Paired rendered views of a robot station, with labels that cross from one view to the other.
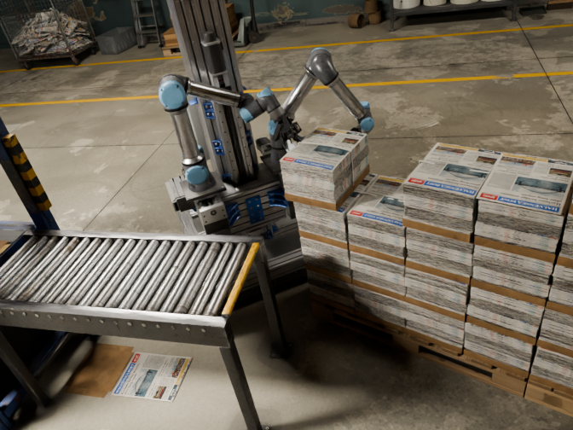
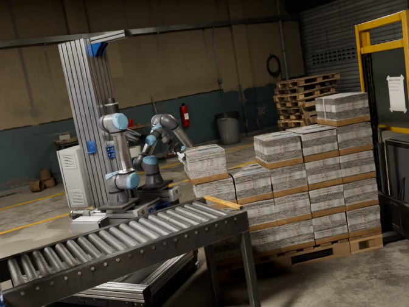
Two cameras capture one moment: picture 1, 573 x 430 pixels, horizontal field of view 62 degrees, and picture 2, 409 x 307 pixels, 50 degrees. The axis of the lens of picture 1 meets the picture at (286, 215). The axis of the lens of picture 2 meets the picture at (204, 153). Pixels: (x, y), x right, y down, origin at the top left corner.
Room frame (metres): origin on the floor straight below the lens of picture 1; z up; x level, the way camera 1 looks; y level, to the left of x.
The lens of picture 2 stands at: (-0.28, 2.25, 1.57)
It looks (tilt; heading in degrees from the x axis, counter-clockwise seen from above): 9 degrees down; 313
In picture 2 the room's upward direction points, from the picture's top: 9 degrees counter-clockwise
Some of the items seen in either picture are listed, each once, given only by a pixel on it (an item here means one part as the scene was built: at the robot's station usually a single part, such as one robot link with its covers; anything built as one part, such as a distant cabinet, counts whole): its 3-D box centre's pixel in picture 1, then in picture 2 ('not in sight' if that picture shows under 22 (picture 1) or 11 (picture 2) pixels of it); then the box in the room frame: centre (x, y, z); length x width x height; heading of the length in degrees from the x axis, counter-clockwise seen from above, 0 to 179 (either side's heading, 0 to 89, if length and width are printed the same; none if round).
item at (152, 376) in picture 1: (153, 375); not in sight; (1.74, 0.89, 0.00); 0.37 x 0.29 x 0.01; 71
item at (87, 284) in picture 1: (97, 272); (113, 242); (1.76, 0.91, 0.77); 0.47 x 0.05 x 0.05; 161
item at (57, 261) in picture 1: (51, 270); (67, 257); (1.84, 1.16, 0.77); 0.47 x 0.05 x 0.05; 161
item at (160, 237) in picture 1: (138, 244); (113, 234); (1.97, 0.76, 0.74); 1.34 x 0.05 x 0.12; 71
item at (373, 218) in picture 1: (419, 271); (269, 214); (1.75, -0.61, 0.42); 1.17 x 0.39 x 0.83; 50
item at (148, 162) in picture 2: (279, 131); (150, 164); (2.46, -0.05, 0.98); 0.13 x 0.12 x 0.14; 174
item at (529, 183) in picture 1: (528, 180); (309, 128); (1.46, -0.93, 1.06); 0.37 x 0.28 x 0.01; 141
